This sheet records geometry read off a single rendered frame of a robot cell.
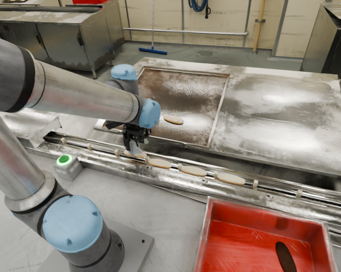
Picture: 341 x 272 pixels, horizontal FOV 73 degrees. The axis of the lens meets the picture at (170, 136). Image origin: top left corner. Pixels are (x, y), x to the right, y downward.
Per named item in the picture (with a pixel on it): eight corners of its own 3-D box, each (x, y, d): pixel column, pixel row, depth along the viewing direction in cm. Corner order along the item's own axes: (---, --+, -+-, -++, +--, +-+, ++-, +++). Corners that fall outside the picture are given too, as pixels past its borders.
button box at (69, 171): (60, 182, 96) (49, 164, 89) (72, 169, 102) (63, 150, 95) (76, 187, 94) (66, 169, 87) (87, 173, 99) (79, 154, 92)
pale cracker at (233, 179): (216, 179, 85) (216, 178, 84) (218, 172, 87) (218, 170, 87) (244, 186, 82) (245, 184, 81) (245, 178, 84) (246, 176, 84)
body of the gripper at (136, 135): (143, 145, 83) (139, 119, 76) (122, 141, 86) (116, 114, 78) (152, 133, 89) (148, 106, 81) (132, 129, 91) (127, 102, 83)
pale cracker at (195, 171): (179, 172, 88) (179, 170, 88) (182, 165, 91) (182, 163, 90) (205, 178, 86) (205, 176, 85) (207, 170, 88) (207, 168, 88)
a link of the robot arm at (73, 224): (86, 277, 53) (63, 254, 44) (50, 247, 59) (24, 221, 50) (120, 233, 61) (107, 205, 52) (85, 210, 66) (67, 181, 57)
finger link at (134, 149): (141, 163, 89) (140, 143, 84) (127, 160, 90) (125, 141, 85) (144, 159, 91) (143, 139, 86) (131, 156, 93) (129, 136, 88)
